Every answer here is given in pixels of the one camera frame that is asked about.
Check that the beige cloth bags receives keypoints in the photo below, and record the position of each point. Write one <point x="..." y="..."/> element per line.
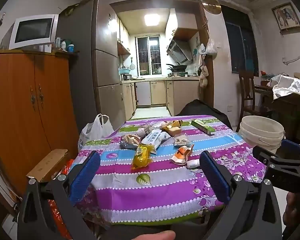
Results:
<point x="203" y="76"/>

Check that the white microwave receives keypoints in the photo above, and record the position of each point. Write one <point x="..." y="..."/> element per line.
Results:
<point x="33" y="31"/>

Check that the small white packet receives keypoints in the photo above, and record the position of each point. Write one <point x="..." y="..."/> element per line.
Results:
<point x="193" y="164"/>

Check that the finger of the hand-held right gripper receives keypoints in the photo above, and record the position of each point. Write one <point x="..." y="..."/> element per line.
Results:
<point x="291" y="146"/>
<point x="277" y="161"/>

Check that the dark interior window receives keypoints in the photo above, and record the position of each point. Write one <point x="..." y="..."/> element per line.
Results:
<point x="240" y="45"/>

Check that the black bag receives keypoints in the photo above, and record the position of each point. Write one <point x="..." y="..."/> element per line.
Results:
<point x="200" y="108"/>

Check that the large white plastic bag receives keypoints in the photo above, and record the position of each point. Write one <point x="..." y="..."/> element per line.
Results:
<point x="95" y="132"/>

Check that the black wok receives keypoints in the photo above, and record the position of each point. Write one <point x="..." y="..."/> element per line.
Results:
<point x="177" y="67"/>

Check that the gold round plate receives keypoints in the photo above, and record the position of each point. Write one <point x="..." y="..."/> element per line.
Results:
<point x="211" y="5"/>

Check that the kitchen ceiling light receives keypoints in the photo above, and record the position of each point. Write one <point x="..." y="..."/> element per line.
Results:
<point x="152" y="19"/>

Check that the wall socket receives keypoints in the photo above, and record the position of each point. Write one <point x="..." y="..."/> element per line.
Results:
<point x="230" y="108"/>

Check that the person's right hand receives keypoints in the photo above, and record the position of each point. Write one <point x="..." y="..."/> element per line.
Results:
<point x="293" y="210"/>

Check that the grey paper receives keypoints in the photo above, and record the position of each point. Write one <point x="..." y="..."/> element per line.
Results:
<point x="143" y="130"/>

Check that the person's left hand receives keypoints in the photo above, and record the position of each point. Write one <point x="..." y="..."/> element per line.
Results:
<point x="157" y="236"/>

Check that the brown bread packet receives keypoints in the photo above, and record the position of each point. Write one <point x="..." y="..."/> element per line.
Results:
<point x="130" y="140"/>

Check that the dark wall ornament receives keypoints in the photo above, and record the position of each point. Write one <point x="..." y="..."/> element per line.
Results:
<point x="0" y="22"/>

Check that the blue cup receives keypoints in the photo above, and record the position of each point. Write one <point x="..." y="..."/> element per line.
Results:
<point x="71" y="48"/>

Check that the white plastic bucket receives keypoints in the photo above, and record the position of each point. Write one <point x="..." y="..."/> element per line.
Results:
<point x="261" y="132"/>

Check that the orange plastic bag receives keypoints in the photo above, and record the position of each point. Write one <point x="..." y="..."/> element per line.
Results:
<point x="55" y="215"/>

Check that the clear nut packet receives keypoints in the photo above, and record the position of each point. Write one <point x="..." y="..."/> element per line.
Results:
<point x="182" y="140"/>

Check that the framed picture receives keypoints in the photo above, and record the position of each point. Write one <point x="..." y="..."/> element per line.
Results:
<point x="286" y="17"/>

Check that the wooden cabinet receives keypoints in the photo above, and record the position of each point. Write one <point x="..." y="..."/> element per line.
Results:
<point x="20" y="105"/>

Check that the kitchen counter cabinets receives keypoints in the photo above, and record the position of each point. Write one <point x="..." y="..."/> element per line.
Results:
<point x="157" y="92"/>

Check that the yellow brown wrapper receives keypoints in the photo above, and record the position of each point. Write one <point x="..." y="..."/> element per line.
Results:
<point x="173" y="129"/>

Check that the white blue snack packet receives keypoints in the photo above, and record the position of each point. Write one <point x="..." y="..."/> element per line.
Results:
<point x="155" y="138"/>

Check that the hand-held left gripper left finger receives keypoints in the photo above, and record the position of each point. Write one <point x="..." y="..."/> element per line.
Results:
<point x="86" y="177"/>

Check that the grey refrigerator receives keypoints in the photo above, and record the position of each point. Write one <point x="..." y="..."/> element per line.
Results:
<point x="105" y="55"/>

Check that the green box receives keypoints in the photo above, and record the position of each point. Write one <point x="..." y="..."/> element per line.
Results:
<point x="202" y="126"/>

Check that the yellow snack packet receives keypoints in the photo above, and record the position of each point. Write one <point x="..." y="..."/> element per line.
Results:
<point x="142" y="156"/>

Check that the upper kitchen cabinet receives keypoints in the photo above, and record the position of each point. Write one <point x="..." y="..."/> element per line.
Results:
<point x="181" y="25"/>
<point x="123" y="37"/>

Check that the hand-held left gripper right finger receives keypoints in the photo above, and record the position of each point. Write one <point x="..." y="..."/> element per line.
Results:
<point x="213" y="177"/>

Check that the kitchen window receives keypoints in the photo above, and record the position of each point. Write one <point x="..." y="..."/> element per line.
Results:
<point x="148" y="55"/>

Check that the steel range hood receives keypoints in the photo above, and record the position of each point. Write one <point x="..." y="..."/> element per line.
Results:
<point x="180" y="51"/>

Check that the cardboard box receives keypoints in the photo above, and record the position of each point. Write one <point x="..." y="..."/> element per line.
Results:
<point x="47" y="163"/>

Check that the wooden chair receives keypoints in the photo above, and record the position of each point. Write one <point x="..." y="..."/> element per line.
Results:
<point x="246" y="87"/>

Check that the knotted white plastic bag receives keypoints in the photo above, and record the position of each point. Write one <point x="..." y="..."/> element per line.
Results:
<point x="210" y="48"/>

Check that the floral striped tablecloth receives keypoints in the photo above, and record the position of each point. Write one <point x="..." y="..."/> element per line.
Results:
<point x="150" y="195"/>

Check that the dark wooden table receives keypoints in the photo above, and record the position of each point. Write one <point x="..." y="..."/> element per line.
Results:
<point x="295" y="112"/>

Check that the teal basin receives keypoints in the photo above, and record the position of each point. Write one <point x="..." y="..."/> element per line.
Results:
<point x="124" y="70"/>

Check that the white cloth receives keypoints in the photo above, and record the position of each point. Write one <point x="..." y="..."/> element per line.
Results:
<point x="290" y="86"/>

